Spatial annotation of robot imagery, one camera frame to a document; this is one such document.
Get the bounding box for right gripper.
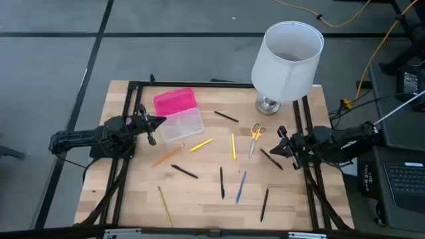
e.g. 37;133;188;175
269;125;315;171

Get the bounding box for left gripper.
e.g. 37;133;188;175
124;104;167;147

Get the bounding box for pink-lidded clear supply box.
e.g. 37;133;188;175
153;87;205;143

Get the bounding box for yellow-handled scissors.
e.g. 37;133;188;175
248;121;268;159

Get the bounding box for orange wooden pencil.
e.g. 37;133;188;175
151;143;186;168

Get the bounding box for yellow highlighter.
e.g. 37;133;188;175
189;137;214;153

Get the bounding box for blue pen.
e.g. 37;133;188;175
235;171;248;204

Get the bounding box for yellow wooden pencil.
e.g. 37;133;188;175
157;185;174;228

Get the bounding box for white-shaded silver table lamp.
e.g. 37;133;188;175
250;21;325;116

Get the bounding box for black tote bag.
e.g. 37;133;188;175
359;161;380;200

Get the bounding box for dark grey side table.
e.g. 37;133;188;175
368;61;425;153

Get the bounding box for black caster wheel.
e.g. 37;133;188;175
374;201;388;228

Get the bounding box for grey laptop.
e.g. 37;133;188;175
371;145;425;233

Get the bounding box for black power adapter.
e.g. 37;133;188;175
396;65;423;103

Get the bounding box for dark chair base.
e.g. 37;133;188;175
0;132;27;161

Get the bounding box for black front crossbar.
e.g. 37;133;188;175
0;224;425;239

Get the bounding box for black stand legs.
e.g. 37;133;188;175
378;0;425;76

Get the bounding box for black aluminium table frame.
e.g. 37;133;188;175
74;79;355;233

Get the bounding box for long yellow extension cable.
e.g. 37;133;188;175
340;0;421;110

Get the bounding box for silver bracket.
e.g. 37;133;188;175
287;231;329;239
102;227;143;239

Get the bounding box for yellow cable with black connector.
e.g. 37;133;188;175
274;0;372;29

